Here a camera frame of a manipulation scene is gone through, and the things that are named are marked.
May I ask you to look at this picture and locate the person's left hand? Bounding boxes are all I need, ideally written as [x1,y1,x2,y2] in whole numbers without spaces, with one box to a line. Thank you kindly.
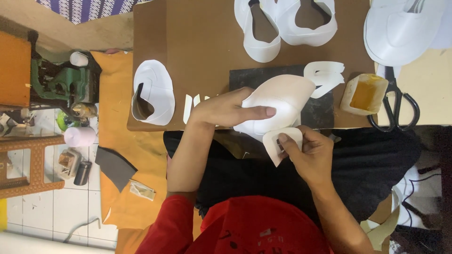
[188,86,278,129]

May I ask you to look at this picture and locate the person's right hand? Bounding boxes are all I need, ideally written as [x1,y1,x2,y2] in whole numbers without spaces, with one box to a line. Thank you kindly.
[277,125,336,188]

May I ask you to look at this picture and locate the small white heel piece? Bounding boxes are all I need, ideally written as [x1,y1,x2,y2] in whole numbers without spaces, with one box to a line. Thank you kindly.
[262,127,303,168]

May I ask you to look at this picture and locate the long white strip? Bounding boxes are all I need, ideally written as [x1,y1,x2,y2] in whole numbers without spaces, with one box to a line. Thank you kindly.
[183,94,193,125]

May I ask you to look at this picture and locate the black lap cloth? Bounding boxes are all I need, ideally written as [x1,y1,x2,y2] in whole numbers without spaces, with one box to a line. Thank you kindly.
[163,126,423,227]

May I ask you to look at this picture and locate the brown work board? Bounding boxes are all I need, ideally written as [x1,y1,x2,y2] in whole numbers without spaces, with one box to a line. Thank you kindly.
[127,0,377,132]

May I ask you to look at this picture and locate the white curled shoe upper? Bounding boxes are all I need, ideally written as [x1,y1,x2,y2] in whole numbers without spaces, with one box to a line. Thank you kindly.
[131,59,176,126]

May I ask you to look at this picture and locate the plastic tub of yellow glue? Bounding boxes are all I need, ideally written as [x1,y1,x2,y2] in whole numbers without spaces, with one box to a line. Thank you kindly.
[340,73,389,116]

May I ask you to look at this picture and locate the white notched cut piece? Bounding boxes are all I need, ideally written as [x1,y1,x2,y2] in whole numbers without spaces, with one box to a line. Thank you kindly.
[304,61,346,99]

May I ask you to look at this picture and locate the red shirt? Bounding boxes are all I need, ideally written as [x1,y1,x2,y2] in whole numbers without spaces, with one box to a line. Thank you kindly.
[136,195,335,254]

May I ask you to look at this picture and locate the beige scrap strip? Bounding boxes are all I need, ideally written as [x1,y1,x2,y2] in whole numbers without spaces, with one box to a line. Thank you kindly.
[360,204,402,252]

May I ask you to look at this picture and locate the orange leather sheet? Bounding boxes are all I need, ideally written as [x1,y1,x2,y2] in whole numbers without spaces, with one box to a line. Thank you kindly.
[90,50,205,254]

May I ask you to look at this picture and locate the black scissors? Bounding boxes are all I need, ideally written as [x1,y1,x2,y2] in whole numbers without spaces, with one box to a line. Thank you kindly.
[367,66,421,133]

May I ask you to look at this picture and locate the white cloth with dark lines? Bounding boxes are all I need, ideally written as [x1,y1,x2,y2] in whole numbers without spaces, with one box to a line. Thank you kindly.
[391,165,443,230]

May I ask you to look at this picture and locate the small clear plastic packet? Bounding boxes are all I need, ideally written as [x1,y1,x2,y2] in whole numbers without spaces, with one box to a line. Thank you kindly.
[129,179,157,202]

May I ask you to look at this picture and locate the grey fabric piece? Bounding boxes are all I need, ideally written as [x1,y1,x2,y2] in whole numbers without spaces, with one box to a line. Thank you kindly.
[95,146,138,193]

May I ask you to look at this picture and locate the glass jar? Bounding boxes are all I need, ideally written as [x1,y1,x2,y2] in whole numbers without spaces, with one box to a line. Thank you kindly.
[71,102,98,119]

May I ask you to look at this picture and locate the pale pink thread cone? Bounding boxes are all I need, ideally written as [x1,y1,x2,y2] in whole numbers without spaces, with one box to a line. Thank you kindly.
[64,126,97,147]

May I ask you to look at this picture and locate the white thread spool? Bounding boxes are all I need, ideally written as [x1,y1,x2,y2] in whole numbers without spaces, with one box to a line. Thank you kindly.
[69,52,89,67]

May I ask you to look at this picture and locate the black cylinder can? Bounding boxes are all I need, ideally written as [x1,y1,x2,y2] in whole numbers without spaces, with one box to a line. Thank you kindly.
[73,161,93,186]

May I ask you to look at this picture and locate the stack of white shoe uppers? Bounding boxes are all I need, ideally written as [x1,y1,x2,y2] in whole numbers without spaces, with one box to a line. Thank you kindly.
[363,0,452,67]

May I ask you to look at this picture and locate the green round lid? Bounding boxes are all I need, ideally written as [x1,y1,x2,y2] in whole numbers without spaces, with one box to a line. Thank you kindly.
[56,110,89,132]

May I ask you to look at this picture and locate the small open box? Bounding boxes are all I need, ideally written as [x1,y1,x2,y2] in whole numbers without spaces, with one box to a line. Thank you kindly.
[56,148,83,179]

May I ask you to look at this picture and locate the green sewing machine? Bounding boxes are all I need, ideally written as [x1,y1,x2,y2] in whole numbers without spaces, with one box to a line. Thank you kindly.
[29,52,103,114]

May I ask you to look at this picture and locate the purple patterned cloth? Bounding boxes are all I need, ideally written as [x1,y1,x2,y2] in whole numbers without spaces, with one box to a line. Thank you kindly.
[35,0,142,25]

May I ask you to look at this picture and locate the orange plastic stool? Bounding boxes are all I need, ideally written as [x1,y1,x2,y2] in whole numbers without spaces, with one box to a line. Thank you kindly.
[0,135,66,200]

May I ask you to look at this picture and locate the orange wooden panel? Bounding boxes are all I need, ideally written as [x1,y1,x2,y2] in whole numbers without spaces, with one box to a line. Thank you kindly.
[0,31,32,108]

